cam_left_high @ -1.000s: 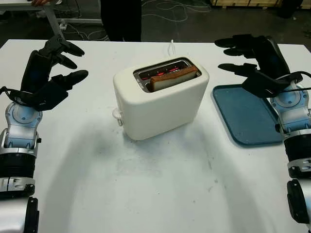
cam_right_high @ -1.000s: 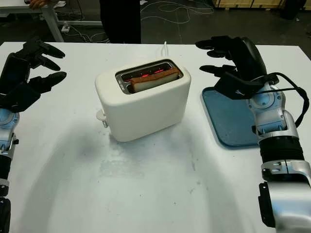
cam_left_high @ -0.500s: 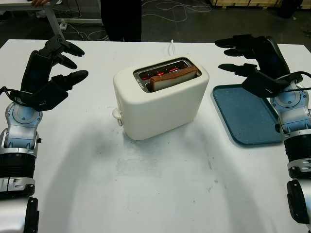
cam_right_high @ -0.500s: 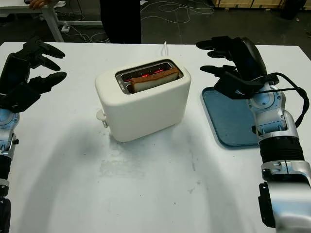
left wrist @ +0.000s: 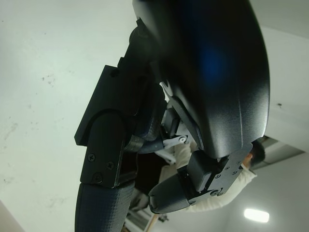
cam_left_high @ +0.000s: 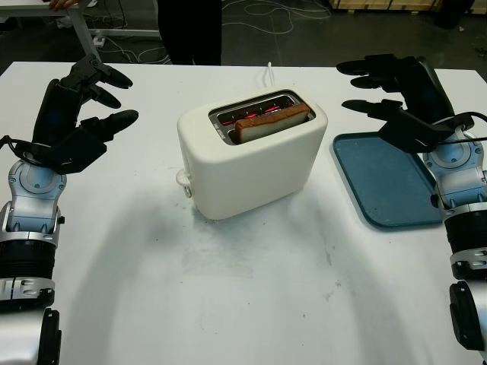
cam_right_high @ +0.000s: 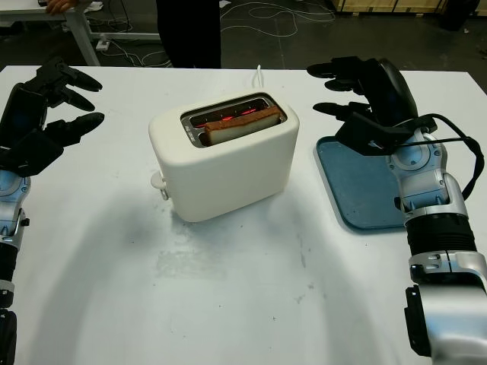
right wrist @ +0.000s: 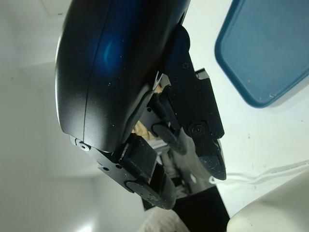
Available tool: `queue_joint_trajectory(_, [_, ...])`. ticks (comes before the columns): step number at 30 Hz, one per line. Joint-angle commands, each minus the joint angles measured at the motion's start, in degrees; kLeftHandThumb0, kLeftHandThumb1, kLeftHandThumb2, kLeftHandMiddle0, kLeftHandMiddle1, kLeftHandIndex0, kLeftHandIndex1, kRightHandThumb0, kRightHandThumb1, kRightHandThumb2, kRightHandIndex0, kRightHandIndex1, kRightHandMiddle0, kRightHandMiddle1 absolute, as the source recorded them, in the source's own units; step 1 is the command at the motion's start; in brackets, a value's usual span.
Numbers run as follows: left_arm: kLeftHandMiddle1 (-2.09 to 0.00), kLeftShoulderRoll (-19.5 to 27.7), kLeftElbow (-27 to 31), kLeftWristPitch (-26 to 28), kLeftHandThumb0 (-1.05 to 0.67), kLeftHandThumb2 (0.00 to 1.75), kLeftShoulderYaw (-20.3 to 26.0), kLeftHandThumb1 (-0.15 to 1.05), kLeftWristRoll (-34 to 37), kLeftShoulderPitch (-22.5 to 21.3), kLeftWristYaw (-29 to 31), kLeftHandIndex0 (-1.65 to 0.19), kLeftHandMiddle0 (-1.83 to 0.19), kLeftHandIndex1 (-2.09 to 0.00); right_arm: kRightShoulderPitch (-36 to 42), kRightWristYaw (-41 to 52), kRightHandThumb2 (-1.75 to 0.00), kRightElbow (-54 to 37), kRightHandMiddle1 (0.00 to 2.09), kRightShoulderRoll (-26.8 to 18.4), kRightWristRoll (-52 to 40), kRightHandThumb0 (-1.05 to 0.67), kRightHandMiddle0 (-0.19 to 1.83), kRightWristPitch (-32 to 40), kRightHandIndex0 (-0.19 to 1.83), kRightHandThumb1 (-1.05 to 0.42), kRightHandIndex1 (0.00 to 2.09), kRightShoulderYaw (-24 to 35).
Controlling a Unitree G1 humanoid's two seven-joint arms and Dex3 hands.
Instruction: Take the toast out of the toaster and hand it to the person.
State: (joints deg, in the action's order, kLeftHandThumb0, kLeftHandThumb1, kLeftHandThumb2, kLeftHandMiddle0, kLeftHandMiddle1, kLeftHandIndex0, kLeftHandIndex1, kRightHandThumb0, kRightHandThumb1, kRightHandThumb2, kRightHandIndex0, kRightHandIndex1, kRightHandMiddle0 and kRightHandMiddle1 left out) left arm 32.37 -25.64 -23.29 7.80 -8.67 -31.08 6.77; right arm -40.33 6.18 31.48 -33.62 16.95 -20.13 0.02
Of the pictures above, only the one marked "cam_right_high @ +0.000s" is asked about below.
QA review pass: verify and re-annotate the long looped white floor cable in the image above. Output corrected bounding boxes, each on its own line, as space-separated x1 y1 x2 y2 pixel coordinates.
220 0 336 39

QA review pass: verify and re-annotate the person in black trousers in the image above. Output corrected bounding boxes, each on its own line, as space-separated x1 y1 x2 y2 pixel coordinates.
155 0 222 69

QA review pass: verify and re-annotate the blue plastic tray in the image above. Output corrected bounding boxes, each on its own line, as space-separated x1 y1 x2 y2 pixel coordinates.
314 135 410 232

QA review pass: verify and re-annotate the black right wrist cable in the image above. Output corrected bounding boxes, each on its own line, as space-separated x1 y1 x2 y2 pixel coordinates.
395 113 485 201

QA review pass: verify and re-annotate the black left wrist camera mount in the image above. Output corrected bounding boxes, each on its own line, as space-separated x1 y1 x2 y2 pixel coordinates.
0 127 65 178

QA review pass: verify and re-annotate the white toaster power cord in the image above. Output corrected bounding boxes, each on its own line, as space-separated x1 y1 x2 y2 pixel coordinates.
251 64 267 93

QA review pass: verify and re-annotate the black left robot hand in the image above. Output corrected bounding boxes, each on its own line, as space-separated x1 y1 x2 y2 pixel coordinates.
0 56 106 150

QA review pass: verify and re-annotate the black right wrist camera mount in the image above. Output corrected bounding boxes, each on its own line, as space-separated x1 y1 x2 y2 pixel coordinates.
334 112 437 157

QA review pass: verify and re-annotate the white background desk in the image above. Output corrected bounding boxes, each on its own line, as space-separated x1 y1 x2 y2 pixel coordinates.
0 0 163 68

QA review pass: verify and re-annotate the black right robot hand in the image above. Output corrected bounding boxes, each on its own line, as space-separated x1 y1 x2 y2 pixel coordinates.
306 56 419 126

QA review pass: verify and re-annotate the slice of toast bread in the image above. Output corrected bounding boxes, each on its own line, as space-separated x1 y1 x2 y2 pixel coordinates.
203 106 285 147

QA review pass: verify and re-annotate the person's right hand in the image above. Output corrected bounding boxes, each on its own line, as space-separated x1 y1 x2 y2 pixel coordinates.
45 0 73 15

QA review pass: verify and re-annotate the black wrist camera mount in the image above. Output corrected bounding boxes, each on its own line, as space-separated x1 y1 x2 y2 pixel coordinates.
0 127 65 178
334 112 437 157

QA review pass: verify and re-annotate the wooden pallet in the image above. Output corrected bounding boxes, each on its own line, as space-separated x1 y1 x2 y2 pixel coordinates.
334 0 480 16

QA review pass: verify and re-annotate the white two-slot toaster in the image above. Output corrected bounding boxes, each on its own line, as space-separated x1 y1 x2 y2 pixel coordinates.
148 90 301 224

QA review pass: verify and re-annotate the tangled white floor cable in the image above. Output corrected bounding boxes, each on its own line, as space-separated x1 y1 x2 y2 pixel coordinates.
106 37 173 68

